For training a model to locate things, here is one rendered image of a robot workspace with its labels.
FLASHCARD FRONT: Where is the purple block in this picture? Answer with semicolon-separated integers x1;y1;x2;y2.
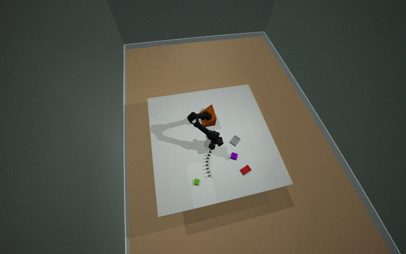
231;152;238;160

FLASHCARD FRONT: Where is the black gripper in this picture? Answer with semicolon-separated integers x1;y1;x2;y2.
208;141;216;150

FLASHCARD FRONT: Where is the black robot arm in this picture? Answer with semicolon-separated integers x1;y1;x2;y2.
187;111;224;146

